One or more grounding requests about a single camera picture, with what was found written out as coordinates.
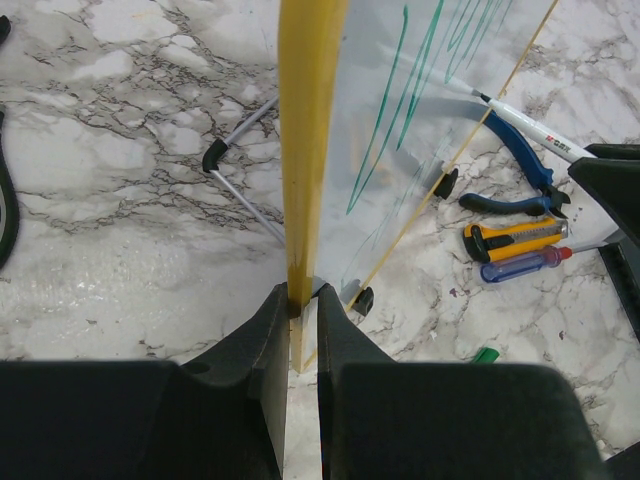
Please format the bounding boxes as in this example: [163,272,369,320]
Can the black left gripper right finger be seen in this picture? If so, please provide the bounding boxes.
[317,286,608,479]

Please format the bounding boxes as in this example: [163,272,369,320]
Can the black rectangular eraser block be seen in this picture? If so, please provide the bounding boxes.
[599,238,640,340]

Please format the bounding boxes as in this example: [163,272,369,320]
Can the blue red precision screwdriver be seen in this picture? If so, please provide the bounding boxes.
[480,242,608,283]

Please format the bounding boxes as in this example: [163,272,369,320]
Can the green marker cap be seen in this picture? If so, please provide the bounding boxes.
[472,347,500,364]

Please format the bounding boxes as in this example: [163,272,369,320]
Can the black whiteboard stand foot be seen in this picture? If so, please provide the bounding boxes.
[352,287,375,317]

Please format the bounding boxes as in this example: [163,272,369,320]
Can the blue handled cutting pliers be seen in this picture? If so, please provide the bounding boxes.
[458,112,571,219]

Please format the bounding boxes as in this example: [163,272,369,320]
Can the yellow framed whiteboard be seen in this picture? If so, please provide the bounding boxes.
[278,1,554,371]

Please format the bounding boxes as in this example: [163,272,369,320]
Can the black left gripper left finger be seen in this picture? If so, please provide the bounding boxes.
[1,284,289,479]

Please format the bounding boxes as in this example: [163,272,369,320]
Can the silver whiteboard stand leg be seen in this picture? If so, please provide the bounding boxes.
[201,94,287,249]

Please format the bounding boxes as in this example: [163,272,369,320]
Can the white green whiteboard marker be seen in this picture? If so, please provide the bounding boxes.
[472,89,595,163]

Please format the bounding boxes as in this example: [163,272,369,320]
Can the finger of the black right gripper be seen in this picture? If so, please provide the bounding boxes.
[585,143,640,160]
[568,157,639,247]

